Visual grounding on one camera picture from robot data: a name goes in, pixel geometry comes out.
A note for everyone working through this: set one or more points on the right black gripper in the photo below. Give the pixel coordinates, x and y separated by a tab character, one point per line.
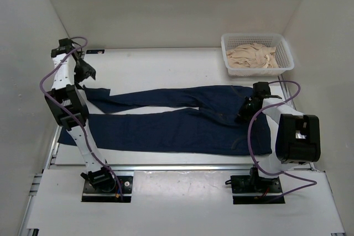
242	115

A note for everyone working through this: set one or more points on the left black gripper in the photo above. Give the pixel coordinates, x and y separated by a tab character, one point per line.
88	71

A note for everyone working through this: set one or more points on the dark blue denim trousers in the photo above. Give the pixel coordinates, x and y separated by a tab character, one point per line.
180	120

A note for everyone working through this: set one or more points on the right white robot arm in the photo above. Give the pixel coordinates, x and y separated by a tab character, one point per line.
298	135

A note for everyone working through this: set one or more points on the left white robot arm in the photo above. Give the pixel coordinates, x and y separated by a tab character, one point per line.
61	91

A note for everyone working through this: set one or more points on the beige trousers in basket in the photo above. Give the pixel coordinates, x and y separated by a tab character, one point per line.
252	56

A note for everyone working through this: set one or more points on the black label sticker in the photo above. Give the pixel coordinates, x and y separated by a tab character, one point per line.
95	51

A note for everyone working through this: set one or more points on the white plastic basket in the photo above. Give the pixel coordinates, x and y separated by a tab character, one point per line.
282	55

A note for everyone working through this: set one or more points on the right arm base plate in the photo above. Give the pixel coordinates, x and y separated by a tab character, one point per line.
255	190

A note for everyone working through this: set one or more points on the aluminium left rail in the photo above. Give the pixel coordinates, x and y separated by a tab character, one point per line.
52	147

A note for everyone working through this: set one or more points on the aluminium front rail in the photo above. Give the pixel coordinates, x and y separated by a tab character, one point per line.
181	167

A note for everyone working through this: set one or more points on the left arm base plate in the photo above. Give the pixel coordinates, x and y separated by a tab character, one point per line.
111	194

